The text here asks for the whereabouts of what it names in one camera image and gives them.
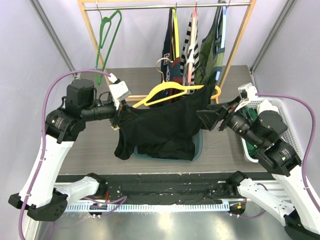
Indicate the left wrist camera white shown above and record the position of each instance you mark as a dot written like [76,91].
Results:
[118,89]

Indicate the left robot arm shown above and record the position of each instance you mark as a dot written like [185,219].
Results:
[42,200]

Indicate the blue plastic tub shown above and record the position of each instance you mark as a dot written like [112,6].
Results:
[196,139]

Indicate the white slotted cable duct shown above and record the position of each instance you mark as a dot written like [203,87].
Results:
[144,208]

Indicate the olive green tank top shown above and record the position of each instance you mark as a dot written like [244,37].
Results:
[205,73]

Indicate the folded white garment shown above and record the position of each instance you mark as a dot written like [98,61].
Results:
[266,105]

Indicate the folded green garment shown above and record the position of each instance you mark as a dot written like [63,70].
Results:
[252,115]

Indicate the light blue hanger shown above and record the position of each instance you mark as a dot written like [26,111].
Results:
[221,38]

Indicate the pink hanger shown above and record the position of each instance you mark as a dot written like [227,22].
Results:
[191,49]

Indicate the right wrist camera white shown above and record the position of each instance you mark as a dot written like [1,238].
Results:
[247,93]

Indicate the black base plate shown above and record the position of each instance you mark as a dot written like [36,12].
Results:
[172,188]

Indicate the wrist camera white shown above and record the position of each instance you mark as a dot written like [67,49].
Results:
[247,93]
[118,89]

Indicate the navy maroon tank top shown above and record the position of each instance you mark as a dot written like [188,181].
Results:
[170,68]

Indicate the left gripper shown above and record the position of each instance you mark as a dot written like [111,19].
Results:
[123,113]

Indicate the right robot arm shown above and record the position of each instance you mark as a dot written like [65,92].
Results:
[300,216]

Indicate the white plastic basket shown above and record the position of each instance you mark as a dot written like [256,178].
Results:
[290,136]

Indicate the neon yellow hanger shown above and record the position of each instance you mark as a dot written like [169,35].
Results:
[175,34]

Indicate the striped black white tank top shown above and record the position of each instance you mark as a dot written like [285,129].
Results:
[185,54]

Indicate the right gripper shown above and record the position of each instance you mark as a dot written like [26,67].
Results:
[223,118]

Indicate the wooden clothes rack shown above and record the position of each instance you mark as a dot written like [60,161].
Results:
[92,5]

